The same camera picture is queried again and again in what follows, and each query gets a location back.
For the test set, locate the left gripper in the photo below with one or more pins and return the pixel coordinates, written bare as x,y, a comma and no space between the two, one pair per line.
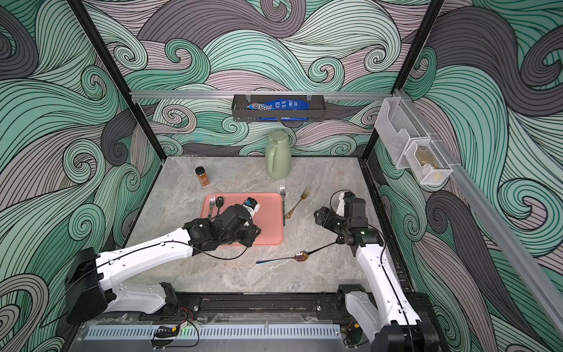
252,234

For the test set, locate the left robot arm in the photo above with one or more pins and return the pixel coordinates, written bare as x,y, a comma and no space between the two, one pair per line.
97,283

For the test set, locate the black front base frame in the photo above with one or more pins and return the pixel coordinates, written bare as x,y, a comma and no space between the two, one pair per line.
320,305

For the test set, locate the green plastic pitcher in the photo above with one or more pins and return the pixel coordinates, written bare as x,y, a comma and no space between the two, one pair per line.
278,156

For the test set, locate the small black spoon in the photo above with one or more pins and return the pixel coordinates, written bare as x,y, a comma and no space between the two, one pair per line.
325,246

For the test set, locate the small clear wall bin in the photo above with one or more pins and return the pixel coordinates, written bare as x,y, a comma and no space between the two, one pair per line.
422,159

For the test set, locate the gold fork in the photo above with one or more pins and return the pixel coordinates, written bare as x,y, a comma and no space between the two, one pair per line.
303,196

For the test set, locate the black wall basket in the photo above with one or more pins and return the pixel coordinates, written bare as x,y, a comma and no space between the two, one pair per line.
316,112

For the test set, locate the pink plastic tray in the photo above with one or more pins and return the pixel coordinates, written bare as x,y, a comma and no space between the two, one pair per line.
269,218

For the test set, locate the aluminium wall rail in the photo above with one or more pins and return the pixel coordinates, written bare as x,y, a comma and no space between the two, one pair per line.
227,94

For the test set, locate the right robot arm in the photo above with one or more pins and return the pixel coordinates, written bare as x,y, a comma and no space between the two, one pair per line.
389,322

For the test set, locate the green handled fork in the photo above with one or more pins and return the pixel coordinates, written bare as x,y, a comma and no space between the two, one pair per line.
212,204

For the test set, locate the orange spice jar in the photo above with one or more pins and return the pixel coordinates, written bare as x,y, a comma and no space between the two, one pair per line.
202,176

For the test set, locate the silver fork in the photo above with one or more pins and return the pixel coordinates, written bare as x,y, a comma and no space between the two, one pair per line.
282,192

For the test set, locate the right side aluminium rail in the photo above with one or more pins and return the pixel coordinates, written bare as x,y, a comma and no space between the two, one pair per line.
487,206

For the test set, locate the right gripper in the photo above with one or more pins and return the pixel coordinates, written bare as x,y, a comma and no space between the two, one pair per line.
328,218

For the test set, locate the blue snack packet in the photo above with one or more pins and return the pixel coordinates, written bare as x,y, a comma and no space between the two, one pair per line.
280,104

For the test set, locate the white perforated cable duct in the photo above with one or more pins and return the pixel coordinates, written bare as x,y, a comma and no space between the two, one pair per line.
222,332

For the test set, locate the iridescent gold spoon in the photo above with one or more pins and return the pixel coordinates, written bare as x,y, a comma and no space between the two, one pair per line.
298,256

